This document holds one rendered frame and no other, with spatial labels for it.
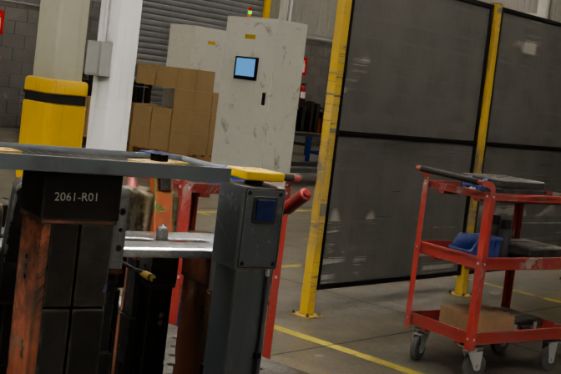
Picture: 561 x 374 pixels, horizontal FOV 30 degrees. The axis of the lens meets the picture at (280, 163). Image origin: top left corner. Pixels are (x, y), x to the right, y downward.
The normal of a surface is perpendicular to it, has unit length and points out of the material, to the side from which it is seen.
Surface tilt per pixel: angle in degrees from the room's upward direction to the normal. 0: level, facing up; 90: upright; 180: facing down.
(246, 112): 90
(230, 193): 90
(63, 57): 90
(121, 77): 90
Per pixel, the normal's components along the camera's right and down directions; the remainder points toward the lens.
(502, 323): 0.49, 0.12
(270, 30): -0.65, -0.02
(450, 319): -0.87, -0.07
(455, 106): 0.75, 0.14
